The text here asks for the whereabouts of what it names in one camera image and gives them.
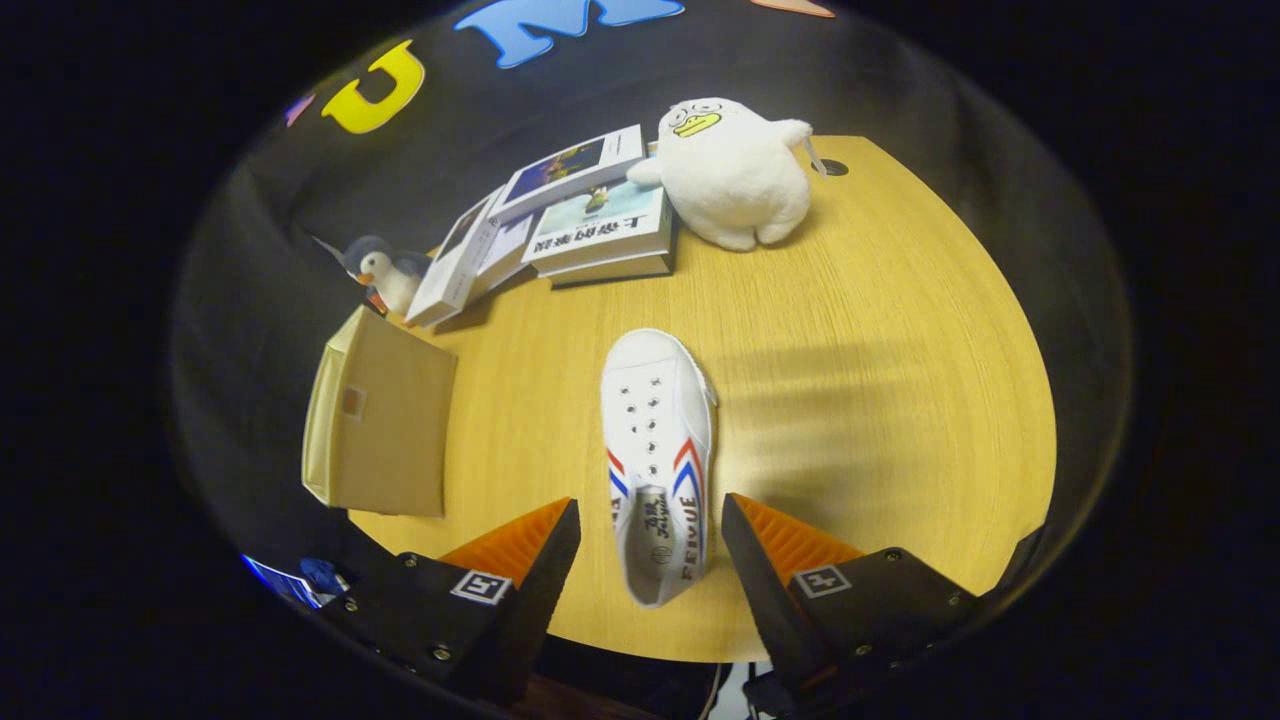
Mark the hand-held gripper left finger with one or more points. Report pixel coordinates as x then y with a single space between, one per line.
535 600

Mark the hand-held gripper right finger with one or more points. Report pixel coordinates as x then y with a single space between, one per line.
770 590

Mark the beige fabric storage box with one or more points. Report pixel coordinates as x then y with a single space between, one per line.
390 440

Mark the white striped canvas shoe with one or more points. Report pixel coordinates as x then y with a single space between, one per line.
655 400

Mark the blue cloth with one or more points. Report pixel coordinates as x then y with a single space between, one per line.
318 575

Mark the laptop screen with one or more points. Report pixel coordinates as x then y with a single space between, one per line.
280 580

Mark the dark edged book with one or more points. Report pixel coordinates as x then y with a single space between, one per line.
615 271

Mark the portrait cover book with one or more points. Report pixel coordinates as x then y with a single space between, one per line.
455 265

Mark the white text cover book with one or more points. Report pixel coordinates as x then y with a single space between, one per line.
510 250

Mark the grey penguin plush toy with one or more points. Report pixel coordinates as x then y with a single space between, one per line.
388 272

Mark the teal picture cover book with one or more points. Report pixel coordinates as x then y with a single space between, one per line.
600 225

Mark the white duck plush toy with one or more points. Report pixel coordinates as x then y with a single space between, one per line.
735 170

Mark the black desk grommet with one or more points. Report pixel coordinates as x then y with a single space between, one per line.
832 167

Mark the blue picture cover book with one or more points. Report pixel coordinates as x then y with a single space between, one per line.
570 165

